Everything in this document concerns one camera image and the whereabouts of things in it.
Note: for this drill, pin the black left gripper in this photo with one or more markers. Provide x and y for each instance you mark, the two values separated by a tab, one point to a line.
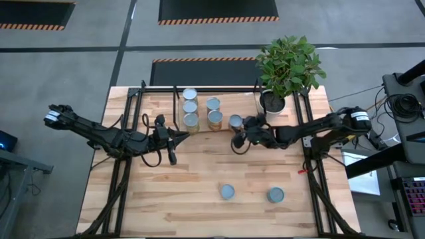
162	136

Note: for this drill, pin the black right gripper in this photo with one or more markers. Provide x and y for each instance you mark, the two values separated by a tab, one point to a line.
260	134

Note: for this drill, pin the green can labelled Oranges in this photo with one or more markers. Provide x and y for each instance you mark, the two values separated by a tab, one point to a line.
191	121

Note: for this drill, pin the red can labelled Corn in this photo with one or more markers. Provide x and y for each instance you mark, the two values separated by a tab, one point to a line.
215	117

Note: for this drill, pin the orange red can labelled Green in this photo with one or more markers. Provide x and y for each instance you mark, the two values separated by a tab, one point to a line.
190	107

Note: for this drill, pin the tin can with tan label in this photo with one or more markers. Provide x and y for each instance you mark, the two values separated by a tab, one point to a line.
212	103

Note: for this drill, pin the light green tin can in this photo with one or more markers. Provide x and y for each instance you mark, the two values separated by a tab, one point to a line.
190	94

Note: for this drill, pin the short can with mushroom picture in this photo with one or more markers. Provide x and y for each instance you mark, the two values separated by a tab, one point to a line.
227	191

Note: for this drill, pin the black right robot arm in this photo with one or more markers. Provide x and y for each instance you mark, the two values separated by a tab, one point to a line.
315	127

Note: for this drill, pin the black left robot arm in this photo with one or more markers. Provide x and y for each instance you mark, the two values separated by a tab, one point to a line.
93	131

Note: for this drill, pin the wooden shelf board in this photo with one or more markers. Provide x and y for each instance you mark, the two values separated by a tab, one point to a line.
239	104

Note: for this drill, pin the white plant pot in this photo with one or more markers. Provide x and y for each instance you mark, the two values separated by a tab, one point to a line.
272	104

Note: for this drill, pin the black mat with hazard stripe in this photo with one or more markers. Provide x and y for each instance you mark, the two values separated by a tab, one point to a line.
217	10
34	13
202	73

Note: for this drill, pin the green leafy plant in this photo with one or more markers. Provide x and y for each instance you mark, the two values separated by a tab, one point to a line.
289	66

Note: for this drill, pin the small red clip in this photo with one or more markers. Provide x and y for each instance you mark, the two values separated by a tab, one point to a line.
305	172

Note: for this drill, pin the white paper sheet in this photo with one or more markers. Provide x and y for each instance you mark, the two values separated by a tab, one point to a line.
365	182

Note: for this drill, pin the black slanted beam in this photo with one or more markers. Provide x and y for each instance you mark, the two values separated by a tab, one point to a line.
375	161

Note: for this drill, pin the grey equipment cart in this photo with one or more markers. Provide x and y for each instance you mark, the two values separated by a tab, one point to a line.
393	83

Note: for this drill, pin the grey side desk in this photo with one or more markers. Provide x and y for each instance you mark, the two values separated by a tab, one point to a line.
20	162

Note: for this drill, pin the dark device with blue light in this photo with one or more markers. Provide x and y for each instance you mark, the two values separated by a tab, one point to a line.
6	141

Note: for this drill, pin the grey keyboard desk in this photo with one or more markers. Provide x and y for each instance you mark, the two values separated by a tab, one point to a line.
408	171

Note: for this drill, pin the backlit keyboard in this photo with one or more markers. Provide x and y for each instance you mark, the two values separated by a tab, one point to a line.
415	196

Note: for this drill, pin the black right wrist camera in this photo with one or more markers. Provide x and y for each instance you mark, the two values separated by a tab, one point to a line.
238	141

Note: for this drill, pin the black frame wooden shelf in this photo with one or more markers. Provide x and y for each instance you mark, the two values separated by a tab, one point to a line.
174	106

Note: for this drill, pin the black aluminium rig frame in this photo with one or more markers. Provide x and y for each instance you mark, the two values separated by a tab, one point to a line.
216	89

